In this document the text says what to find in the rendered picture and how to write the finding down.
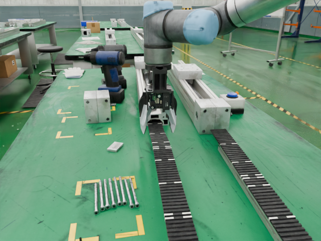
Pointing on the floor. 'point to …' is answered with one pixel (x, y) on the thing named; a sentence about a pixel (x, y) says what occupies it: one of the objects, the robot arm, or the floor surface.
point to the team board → (261, 49)
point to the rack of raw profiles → (301, 23)
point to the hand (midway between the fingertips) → (157, 128)
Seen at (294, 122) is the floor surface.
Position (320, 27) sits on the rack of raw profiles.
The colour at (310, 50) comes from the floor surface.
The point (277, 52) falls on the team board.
